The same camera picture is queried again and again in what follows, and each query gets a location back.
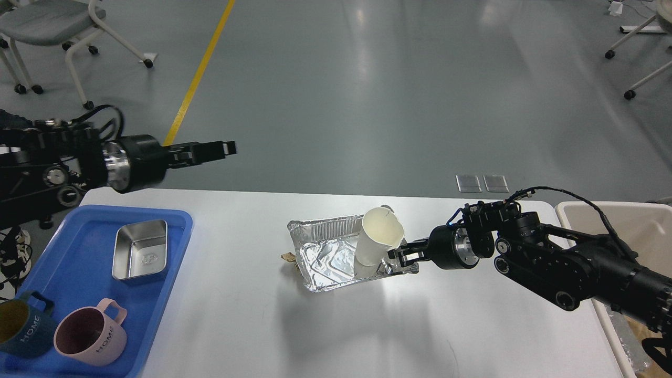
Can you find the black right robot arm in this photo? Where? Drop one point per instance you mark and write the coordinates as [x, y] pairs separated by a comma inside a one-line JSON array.
[[562, 266]]

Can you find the blue plastic tray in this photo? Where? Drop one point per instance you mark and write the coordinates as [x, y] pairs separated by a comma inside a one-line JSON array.
[[75, 271]]

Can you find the right floor outlet plate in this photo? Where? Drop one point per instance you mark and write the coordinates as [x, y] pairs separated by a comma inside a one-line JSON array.
[[496, 183]]

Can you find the seated person leg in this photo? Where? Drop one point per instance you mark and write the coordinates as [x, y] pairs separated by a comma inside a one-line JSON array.
[[10, 121]]

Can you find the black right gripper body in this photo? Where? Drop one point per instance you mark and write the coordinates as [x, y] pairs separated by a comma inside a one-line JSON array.
[[449, 248]]

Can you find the white paper cup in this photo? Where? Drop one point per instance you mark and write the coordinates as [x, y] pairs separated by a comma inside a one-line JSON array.
[[381, 231]]

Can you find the floor outlet plate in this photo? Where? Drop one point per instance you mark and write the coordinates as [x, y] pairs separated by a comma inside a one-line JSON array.
[[468, 183], [496, 183]]

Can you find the beige plastic bin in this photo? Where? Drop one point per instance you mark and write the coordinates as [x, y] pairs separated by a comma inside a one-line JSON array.
[[645, 227]]

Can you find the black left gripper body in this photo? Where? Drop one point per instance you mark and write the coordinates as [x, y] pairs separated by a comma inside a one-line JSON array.
[[135, 162]]

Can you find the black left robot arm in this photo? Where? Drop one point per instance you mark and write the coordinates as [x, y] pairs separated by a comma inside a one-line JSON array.
[[48, 166]]

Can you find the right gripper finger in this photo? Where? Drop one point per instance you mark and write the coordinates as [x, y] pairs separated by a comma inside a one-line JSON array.
[[410, 258], [420, 245]]

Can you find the dark blue home mug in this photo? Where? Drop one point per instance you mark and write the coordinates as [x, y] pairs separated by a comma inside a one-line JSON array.
[[27, 325]]

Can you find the left floor outlet plate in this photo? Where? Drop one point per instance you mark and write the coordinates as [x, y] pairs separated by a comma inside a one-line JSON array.
[[468, 183]]

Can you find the stainless steel tray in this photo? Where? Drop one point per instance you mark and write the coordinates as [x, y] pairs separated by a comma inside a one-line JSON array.
[[140, 253]]

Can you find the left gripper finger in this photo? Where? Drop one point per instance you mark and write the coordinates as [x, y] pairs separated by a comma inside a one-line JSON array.
[[182, 161], [214, 149]]

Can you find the pink home mug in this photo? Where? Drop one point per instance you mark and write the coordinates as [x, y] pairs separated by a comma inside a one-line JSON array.
[[93, 335]]

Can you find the discarded foil in bin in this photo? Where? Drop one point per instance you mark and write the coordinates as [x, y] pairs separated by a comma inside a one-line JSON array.
[[626, 347]]

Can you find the aluminium foil tray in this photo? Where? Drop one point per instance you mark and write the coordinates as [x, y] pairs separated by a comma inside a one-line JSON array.
[[325, 251]]

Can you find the grey office chair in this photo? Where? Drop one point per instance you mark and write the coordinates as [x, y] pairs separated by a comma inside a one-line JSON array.
[[55, 23]]

